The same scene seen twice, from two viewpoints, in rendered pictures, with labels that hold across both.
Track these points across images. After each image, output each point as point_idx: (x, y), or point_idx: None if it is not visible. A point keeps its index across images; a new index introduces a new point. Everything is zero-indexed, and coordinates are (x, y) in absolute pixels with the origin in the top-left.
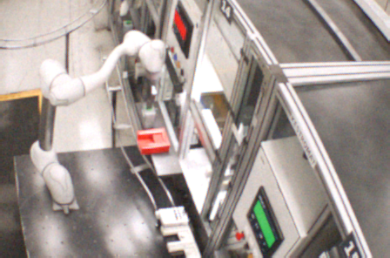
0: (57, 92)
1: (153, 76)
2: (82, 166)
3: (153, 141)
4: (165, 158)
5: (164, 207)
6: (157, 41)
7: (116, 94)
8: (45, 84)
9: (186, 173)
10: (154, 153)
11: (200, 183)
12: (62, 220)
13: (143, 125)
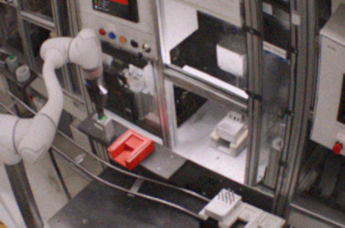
0: (31, 143)
1: (97, 72)
2: (74, 226)
3: (130, 149)
4: (157, 157)
5: (188, 209)
6: (84, 30)
7: None
8: (6, 147)
9: (193, 158)
10: (142, 161)
11: (216, 157)
12: None
13: (105, 142)
